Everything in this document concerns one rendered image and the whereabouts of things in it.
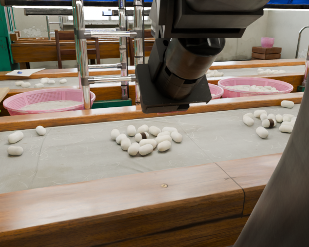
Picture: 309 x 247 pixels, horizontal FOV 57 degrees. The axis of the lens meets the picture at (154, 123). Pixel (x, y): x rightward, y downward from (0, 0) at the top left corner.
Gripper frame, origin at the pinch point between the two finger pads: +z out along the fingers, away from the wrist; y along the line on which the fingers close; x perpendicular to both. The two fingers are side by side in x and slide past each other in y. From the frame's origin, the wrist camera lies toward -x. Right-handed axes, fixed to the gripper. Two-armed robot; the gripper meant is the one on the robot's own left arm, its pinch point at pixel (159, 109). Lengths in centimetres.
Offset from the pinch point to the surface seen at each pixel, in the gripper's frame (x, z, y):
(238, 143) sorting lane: 4.8, 11.8, -20.0
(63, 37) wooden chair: -169, 200, 17
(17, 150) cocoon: -0.4, 16.0, 25.4
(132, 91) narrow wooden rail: -31, 53, -8
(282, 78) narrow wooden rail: -32, 52, -76
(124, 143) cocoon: 1.6, 12.9, 4.6
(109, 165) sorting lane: 6.2, 10.2, 8.5
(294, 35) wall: -298, 368, -443
